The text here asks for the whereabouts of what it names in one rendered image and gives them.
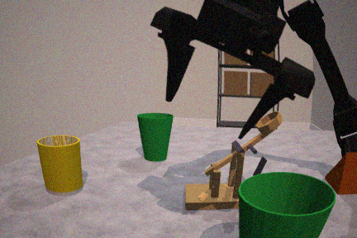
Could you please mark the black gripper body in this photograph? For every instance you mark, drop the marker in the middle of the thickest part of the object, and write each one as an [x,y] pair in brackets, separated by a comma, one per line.
[288,75]

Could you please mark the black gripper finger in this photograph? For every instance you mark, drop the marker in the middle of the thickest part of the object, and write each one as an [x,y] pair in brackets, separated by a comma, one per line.
[271,97]
[179,55]

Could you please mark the green cup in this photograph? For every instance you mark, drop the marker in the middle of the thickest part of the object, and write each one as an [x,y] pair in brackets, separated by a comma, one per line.
[155,129]
[284,205]

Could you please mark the yellow cup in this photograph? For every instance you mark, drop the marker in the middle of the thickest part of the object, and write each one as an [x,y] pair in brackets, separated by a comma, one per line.
[60,161]

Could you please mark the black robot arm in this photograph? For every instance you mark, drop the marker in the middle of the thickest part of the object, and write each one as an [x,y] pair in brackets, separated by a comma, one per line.
[241,29]

